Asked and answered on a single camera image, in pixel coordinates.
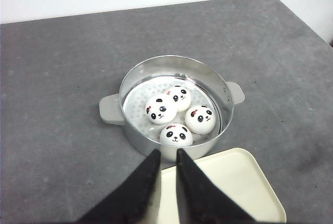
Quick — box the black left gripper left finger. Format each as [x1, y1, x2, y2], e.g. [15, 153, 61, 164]
[78, 150, 161, 223]

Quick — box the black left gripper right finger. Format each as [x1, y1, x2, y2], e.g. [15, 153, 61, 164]
[176, 149, 256, 223]

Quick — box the panda bun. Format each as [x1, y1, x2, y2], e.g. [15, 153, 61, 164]
[160, 123, 193, 147]
[145, 94, 177, 125]
[185, 104, 216, 135]
[164, 85, 191, 112]

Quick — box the beige rectangular plastic tray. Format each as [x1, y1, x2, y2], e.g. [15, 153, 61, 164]
[157, 148, 287, 223]

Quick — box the stainless steel steamer pot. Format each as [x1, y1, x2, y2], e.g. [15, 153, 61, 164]
[99, 55, 245, 162]

